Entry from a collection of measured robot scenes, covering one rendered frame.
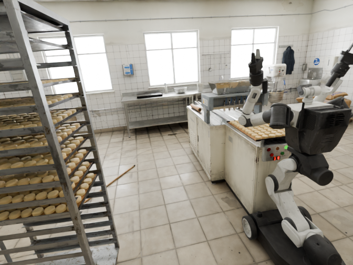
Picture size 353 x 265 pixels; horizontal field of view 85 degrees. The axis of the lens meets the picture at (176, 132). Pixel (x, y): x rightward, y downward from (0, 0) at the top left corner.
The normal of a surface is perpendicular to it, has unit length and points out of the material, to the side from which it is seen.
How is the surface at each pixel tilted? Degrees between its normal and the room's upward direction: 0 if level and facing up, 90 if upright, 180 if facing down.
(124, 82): 90
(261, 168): 90
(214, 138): 90
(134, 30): 90
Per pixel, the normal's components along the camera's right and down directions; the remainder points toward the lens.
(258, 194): 0.16, 0.31
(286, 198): 0.03, -0.62
